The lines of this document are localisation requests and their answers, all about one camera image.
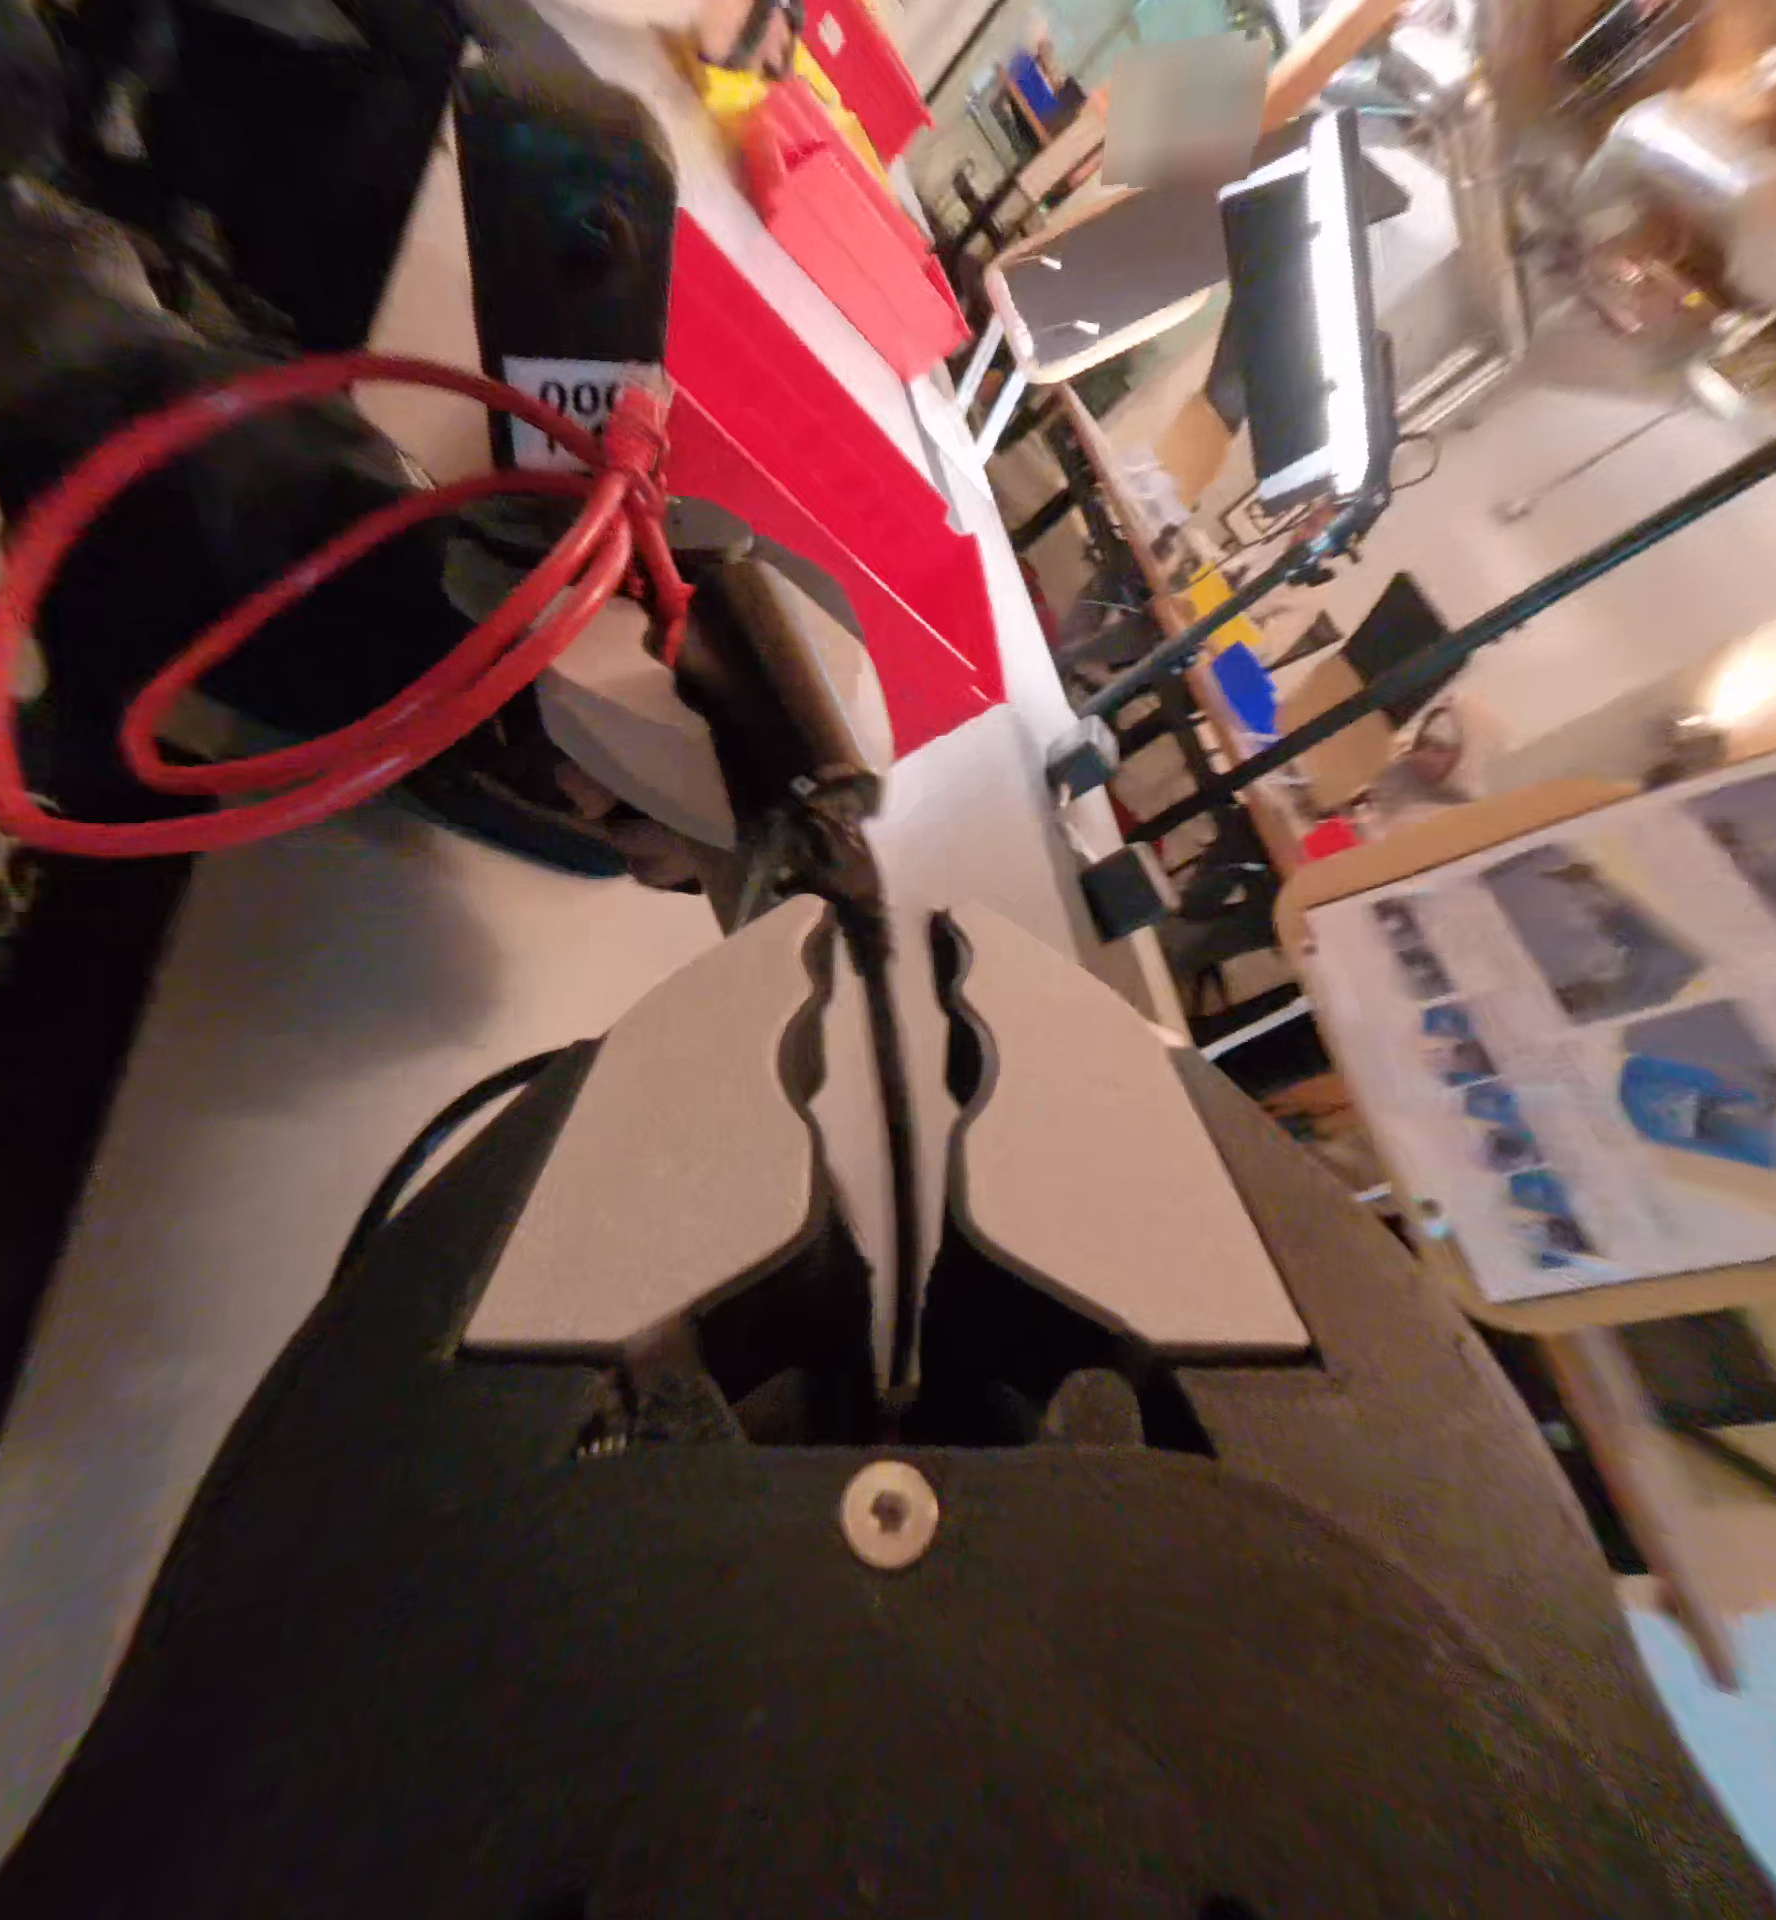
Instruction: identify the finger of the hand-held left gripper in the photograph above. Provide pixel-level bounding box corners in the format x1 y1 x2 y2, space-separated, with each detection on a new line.
668 499 903 770
445 532 754 854

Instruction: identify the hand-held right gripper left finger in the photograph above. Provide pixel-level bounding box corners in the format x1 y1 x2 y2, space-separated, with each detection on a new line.
460 896 845 1367

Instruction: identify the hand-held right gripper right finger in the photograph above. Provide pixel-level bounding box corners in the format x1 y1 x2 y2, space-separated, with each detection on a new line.
925 901 1313 1367

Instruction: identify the black ethernet port adapter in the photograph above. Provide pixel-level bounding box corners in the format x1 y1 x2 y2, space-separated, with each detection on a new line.
674 556 891 918

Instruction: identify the red ethernet cable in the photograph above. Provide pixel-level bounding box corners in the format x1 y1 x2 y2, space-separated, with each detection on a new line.
0 353 695 860

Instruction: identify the black ethernet cable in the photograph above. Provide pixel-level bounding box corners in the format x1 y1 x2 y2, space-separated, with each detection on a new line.
334 811 935 1412

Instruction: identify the person's left forearm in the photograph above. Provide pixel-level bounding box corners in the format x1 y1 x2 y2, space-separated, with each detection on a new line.
0 0 530 842

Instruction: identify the red plastic bin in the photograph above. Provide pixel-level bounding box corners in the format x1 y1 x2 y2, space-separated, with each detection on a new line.
798 0 938 161
663 211 1010 759
745 68 976 381

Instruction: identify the wooden board with instruction sheet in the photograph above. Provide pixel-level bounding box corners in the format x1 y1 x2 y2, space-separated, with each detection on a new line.
1275 736 1776 1337

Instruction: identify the studio light panel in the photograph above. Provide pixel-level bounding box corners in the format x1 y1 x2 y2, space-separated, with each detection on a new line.
1218 110 1400 512

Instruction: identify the black stand pole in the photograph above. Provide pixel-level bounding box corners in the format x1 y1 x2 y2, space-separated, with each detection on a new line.
1119 397 1776 842

